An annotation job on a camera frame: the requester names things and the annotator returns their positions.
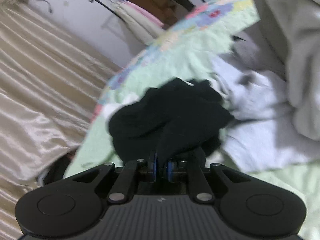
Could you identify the beige curtain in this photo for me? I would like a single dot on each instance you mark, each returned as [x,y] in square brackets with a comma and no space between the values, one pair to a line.
[37,92]

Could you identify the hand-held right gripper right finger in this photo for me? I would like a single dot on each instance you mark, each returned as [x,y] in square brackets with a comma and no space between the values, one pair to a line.
[171,170]

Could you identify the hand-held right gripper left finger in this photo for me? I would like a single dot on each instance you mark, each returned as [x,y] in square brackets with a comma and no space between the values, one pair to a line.
[153,166]

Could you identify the white garment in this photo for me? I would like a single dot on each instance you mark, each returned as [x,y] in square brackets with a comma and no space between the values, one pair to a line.
[300,55]

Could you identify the hanging pale clothes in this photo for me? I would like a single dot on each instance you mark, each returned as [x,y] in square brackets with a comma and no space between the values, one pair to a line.
[140,20]

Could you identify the black garment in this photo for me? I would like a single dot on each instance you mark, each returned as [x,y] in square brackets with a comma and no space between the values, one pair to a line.
[162,120]

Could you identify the light green patchwork quilt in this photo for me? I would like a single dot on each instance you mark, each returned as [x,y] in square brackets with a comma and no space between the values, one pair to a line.
[175,55]

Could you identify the light grey garment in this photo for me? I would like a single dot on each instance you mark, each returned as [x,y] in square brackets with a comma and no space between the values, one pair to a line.
[262,130]

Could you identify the black metal clothes rack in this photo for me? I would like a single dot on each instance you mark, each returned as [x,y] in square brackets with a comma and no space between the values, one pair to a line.
[105,6]

